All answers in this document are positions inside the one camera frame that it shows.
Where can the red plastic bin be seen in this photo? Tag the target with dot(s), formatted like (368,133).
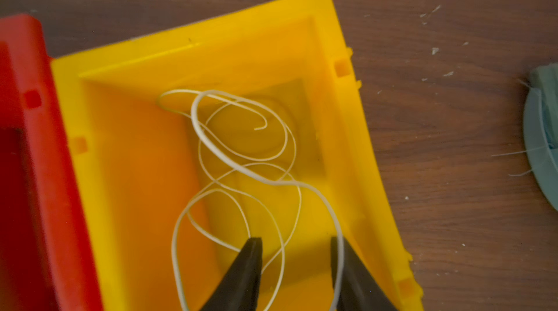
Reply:
(46,258)

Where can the yellow plastic bin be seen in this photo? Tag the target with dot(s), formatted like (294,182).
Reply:
(187,142)

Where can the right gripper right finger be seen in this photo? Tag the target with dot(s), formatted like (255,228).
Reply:
(359,290)

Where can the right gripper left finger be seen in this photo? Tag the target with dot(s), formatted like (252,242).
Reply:
(240,287)

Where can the green dustpan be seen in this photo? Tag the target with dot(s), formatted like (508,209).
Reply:
(540,129)

